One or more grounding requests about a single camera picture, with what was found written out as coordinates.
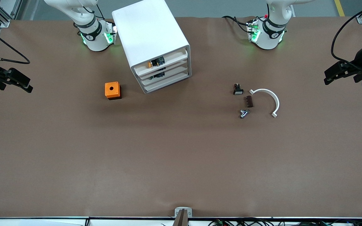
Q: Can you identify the orange push button switch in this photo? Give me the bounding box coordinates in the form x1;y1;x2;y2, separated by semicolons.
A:
147;56;166;69

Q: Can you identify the white drawer cabinet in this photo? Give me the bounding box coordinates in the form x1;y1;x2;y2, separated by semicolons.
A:
111;0;191;94

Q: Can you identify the white drawer holding black part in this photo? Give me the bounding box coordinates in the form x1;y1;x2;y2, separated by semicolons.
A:
140;61;189;86

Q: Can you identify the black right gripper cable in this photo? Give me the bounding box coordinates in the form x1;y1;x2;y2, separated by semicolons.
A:
0;19;31;65

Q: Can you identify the white curved plastic bracket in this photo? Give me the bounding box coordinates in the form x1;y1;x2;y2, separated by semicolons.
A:
249;89;280;118

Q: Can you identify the orange button enclosure box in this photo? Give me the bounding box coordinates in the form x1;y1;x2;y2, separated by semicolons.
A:
105;82;122;100

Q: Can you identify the black arm base cable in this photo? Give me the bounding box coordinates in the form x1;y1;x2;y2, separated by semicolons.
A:
222;15;251;33

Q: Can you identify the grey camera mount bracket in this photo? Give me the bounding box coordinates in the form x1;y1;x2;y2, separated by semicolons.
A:
174;207;193;226

